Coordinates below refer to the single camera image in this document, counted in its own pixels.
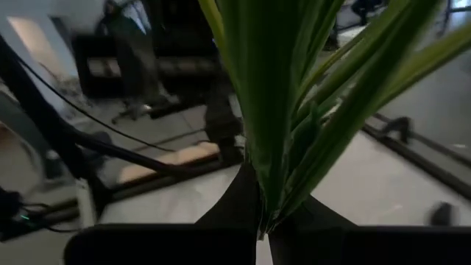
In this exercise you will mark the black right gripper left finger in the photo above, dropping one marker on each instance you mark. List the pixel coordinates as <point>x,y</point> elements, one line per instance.
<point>239,206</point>

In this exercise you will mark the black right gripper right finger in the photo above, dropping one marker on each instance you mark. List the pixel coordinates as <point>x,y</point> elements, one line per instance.
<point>312,215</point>

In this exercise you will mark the red artificial flower bunch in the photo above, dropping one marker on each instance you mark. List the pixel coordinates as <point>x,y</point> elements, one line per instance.
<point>265,92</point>

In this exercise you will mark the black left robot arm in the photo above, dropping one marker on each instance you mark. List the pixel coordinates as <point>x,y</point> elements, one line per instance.
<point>11,206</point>

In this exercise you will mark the office chair base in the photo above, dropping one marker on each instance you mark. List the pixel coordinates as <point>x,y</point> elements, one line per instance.
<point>134,110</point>

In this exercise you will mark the black office furniture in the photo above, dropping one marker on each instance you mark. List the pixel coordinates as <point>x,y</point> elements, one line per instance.
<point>184,48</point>

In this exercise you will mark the person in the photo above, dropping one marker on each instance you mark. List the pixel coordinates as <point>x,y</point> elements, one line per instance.
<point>129,62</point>

